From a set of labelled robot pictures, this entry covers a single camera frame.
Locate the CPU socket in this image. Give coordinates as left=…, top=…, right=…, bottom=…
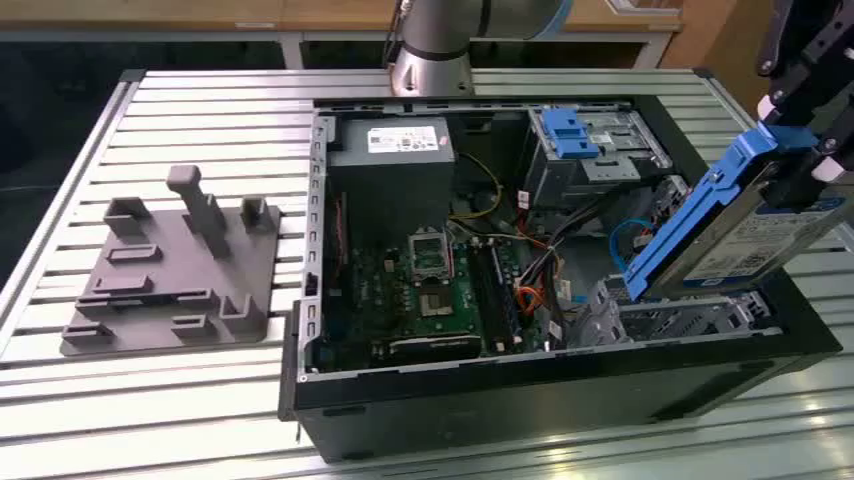
left=413, top=282, right=467, bottom=320

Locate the metal optical drive cage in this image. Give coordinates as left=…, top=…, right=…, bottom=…
left=523, top=107, right=672, bottom=211

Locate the grey parts rack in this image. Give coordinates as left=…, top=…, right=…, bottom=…
left=59, top=164, right=285, bottom=359

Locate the black RAM slot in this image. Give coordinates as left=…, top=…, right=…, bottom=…
left=465, top=239, right=507, bottom=354
left=490, top=239, right=523, bottom=334

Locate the thin red wire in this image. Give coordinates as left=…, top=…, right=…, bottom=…
left=335, top=192, right=349, bottom=292

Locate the metal socket cover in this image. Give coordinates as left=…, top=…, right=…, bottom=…
left=405, top=227, right=452, bottom=282

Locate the blue disk wire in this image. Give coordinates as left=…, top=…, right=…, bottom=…
left=610, top=217, right=652, bottom=281

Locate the black graphics card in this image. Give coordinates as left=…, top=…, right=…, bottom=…
left=368, top=330, right=483, bottom=370

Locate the black power supply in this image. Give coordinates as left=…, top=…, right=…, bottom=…
left=324, top=115, right=459, bottom=241

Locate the green motherboard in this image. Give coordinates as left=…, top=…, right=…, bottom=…
left=323, top=219, right=555, bottom=361

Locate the orange flat cable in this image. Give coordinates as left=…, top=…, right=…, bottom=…
left=516, top=285, right=547, bottom=326

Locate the black cable bundle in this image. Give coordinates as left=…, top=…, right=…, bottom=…
left=546, top=184, right=642, bottom=241

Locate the black PC case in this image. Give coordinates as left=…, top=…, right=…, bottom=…
left=276, top=94, right=843, bottom=464

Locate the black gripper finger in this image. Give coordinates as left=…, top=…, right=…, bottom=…
left=764, top=14, right=854, bottom=211
left=758, top=0, right=828, bottom=126

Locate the hard disk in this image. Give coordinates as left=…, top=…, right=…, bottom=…
left=623, top=117, right=852, bottom=304

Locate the blue plastic cage latch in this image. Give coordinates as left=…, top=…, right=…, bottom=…
left=540, top=108, right=599, bottom=157

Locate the thin orange wire bundle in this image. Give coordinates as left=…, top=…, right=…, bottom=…
left=519, top=238, right=568, bottom=281

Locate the metal disk bay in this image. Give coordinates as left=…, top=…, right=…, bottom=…
left=596, top=277, right=768, bottom=346

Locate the wooden workbench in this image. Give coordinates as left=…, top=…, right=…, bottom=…
left=0, top=0, right=686, bottom=71

